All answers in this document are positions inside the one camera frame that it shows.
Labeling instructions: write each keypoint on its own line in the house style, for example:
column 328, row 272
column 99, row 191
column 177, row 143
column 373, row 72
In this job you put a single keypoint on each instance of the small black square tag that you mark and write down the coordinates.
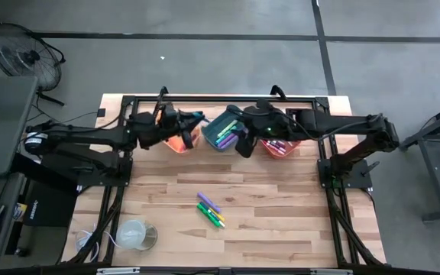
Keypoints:
column 101, row 112

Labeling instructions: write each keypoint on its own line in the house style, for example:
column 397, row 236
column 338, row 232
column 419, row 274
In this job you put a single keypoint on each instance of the dark purple highlighter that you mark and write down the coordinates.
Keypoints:
column 208, row 202

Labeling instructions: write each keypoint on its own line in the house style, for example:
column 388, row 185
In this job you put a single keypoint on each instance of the black labelled box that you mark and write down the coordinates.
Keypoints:
column 52, row 206

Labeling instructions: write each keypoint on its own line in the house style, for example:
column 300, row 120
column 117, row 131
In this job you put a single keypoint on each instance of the orange plastic bin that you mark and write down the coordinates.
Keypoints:
column 292, row 147

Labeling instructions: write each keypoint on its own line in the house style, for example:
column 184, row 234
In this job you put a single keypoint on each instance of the black aluminium table frame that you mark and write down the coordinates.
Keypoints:
column 204, row 99

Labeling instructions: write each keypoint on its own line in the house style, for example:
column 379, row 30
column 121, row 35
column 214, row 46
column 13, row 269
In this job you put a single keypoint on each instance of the black floor fan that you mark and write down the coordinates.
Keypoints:
column 25, row 57

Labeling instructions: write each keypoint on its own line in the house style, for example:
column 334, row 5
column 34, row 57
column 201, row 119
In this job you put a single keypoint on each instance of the red Expo marker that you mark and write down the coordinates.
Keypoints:
column 275, row 150

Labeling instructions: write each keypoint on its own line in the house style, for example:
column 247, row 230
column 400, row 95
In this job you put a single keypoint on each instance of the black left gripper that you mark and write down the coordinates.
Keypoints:
column 174, row 122

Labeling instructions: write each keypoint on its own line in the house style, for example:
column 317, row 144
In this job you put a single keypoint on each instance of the teal plastic bin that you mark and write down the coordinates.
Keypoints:
column 208, row 131

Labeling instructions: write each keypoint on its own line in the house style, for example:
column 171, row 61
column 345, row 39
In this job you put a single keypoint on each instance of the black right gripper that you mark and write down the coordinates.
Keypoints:
column 266, row 124

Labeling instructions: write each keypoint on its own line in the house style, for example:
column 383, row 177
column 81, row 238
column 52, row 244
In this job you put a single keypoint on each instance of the black curved clamp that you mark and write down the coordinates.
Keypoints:
column 162, row 91
column 278, row 91

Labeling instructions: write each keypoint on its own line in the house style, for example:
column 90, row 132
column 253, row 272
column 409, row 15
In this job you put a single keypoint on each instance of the black desk frame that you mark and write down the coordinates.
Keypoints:
column 432, row 172

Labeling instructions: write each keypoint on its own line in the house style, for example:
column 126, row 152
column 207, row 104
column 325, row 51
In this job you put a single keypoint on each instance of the purple marker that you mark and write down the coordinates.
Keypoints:
column 277, row 144

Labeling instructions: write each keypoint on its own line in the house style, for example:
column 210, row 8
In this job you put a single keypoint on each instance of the yellow highlighter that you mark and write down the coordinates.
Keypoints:
column 227, row 128

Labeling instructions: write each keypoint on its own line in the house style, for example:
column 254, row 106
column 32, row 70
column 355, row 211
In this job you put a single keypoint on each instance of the small yellow blue packet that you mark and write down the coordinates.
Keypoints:
column 20, row 212

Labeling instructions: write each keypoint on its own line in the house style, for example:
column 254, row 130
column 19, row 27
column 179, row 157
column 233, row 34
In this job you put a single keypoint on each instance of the yellow plastic bin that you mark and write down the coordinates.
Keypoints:
column 176, row 147

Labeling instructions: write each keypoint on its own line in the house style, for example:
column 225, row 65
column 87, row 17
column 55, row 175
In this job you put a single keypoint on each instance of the silver bracket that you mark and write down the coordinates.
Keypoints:
column 330, row 272
column 118, row 270

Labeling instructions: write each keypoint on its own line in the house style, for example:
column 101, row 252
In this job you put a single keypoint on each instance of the blue white Expo marker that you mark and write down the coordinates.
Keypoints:
column 222, row 224

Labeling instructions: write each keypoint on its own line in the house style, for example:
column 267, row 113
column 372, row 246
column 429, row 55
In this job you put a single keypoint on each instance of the clear cup metal base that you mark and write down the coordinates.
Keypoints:
column 132, row 235

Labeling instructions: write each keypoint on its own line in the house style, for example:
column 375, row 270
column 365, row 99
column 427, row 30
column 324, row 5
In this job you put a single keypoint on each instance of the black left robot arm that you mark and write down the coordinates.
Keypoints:
column 90, row 133

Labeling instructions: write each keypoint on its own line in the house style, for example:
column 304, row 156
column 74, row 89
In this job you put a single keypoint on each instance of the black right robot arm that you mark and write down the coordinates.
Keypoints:
column 338, row 124

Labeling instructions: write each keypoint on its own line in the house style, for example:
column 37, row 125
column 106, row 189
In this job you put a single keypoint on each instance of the green highlighter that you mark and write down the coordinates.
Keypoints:
column 206, row 215

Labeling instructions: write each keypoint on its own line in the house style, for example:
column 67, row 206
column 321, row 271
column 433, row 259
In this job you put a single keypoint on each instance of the lavender highlighter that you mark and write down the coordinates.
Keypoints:
column 233, row 144
column 229, row 140

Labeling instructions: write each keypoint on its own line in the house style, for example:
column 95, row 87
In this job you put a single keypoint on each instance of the teal highlighter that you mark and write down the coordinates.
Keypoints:
column 224, row 136

